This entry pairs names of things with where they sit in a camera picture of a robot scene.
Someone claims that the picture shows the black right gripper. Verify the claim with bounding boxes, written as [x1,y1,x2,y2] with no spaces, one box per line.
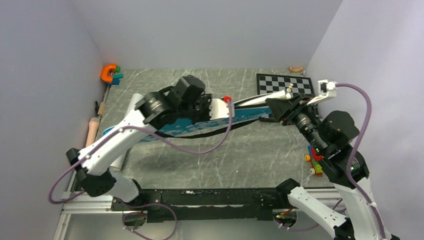
[264,91,327,153]

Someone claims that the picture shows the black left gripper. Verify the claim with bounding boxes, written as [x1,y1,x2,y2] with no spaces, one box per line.
[179,93,220,126]

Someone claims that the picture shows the blue racket bag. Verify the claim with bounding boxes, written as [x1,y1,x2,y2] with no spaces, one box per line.
[102,96,271,143]

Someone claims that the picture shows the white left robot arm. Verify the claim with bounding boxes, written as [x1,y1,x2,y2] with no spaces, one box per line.
[67,75,212,210]

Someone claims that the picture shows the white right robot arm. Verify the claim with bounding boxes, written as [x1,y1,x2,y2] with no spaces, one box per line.
[265,96,396,240]

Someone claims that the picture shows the cream chess pawn upper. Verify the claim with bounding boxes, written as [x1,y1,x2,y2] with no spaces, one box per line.
[286,83,294,93]

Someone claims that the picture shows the black white chessboard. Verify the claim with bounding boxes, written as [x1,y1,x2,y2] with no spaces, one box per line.
[256,73,315,97]

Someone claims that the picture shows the wooden arch block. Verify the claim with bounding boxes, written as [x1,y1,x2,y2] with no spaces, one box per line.
[288,66,304,73]

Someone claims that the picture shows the colourful brick toy car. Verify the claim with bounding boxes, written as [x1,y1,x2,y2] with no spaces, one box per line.
[304,145,324,177]

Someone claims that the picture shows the green blue toy blocks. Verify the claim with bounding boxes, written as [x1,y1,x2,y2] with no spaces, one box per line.
[109,65,124,86]

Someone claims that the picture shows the orange C-shaped toy block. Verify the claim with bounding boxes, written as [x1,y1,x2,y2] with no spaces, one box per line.
[100,63,118,83]

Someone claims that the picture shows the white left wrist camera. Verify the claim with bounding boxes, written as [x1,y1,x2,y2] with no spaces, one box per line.
[209,98,235,121]

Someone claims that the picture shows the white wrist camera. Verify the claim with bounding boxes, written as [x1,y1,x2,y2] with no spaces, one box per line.
[209,98,235,121]
[307,79,338,106]

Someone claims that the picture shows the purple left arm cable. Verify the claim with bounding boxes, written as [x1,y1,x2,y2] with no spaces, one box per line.
[48,99,233,240]

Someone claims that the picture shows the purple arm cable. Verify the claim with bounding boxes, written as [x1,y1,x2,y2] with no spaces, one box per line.
[274,82,387,240]
[48,99,233,240]

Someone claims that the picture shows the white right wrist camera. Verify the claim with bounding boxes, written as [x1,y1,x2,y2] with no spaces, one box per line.
[307,79,338,106]

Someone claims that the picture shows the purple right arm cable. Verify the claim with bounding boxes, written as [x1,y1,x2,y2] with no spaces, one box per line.
[274,82,387,240]

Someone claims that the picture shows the beige handle tool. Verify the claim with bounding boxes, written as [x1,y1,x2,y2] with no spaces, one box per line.
[85,117,100,147]

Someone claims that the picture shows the black base frame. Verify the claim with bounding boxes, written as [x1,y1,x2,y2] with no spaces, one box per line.
[110,187,309,223]

